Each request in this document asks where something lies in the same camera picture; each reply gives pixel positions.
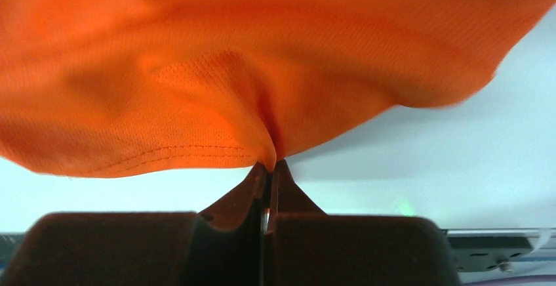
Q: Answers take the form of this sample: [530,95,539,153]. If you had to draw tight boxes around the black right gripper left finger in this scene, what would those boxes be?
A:
[1,164,268,285]

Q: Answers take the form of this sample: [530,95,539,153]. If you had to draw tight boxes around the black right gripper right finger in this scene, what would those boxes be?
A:
[262,160,461,285]

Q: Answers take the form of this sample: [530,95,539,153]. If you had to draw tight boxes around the orange t shirt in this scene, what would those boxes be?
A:
[1,0,555,178]

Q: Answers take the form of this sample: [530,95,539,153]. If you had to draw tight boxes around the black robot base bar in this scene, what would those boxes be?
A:
[445,230,534,273]

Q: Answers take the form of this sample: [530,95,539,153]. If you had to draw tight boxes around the aluminium frame rail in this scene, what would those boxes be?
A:
[443,228,555,239]

